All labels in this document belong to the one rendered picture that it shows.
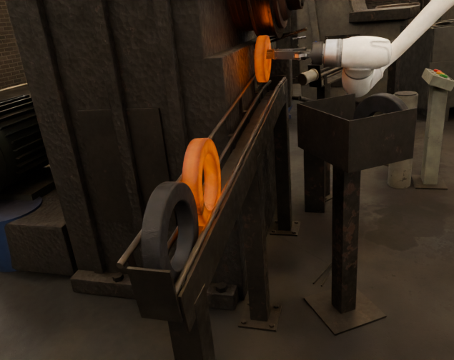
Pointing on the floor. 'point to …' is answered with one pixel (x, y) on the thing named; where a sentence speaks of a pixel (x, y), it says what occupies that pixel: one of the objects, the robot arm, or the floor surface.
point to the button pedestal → (433, 131)
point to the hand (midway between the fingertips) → (263, 53)
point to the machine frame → (135, 119)
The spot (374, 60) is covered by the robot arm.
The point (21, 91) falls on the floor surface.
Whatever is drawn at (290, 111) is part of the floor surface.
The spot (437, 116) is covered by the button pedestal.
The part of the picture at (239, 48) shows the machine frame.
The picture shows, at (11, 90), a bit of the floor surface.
